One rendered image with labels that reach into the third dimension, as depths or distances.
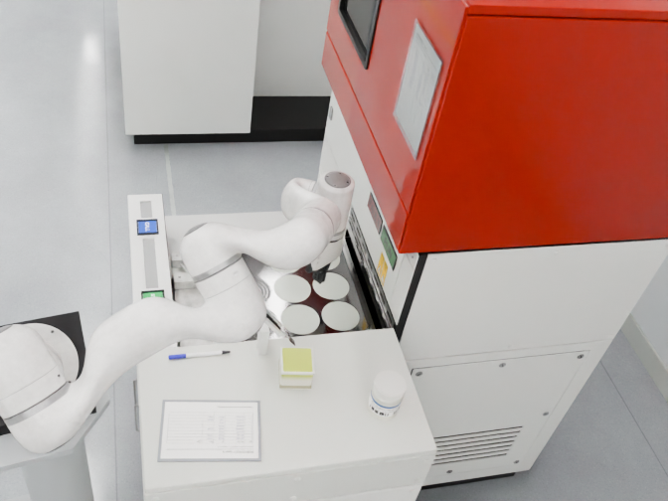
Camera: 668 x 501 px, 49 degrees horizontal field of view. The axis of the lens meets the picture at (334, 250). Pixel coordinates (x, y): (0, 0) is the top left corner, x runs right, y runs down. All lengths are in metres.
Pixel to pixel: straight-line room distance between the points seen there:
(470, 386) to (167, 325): 1.10
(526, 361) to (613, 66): 0.96
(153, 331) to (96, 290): 1.85
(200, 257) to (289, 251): 0.16
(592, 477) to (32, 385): 2.18
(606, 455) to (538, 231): 1.50
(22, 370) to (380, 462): 0.76
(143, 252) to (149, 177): 1.77
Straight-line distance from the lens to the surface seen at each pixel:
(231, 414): 1.64
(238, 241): 1.33
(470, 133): 1.48
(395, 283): 1.83
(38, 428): 1.38
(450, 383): 2.14
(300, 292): 1.97
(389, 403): 1.62
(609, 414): 3.23
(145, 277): 1.91
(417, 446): 1.66
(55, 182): 3.72
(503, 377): 2.21
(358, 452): 1.63
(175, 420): 1.63
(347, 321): 1.92
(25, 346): 1.37
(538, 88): 1.49
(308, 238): 1.35
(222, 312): 1.35
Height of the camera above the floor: 2.34
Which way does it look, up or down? 43 degrees down
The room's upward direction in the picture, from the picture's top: 11 degrees clockwise
